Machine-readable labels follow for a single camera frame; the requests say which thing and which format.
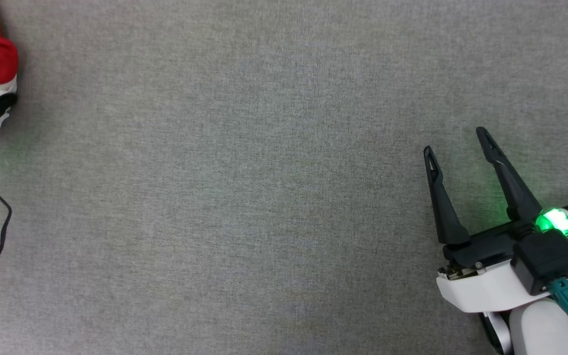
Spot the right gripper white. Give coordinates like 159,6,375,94
423,127,568,313

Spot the grey fabric sofa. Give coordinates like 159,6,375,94
0,0,568,355

